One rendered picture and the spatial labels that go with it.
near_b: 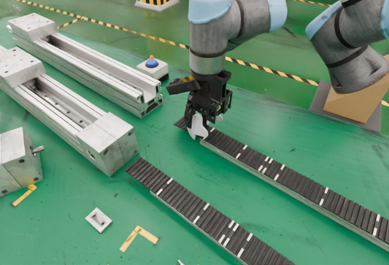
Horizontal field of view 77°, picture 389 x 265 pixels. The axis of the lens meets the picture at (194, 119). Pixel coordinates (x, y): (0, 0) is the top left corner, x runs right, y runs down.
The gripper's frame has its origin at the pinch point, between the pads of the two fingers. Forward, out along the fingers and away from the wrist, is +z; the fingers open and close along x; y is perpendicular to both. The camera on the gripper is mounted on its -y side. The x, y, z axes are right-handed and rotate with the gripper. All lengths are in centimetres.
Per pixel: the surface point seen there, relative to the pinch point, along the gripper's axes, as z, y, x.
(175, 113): 3.3, -11.6, 3.5
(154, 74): -2.0, -26.0, 9.8
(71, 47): -4, -62, 2
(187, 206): -0.3, 11.9, -19.7
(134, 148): 0.6, -9.0, -15.5
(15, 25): -9, -84, -6
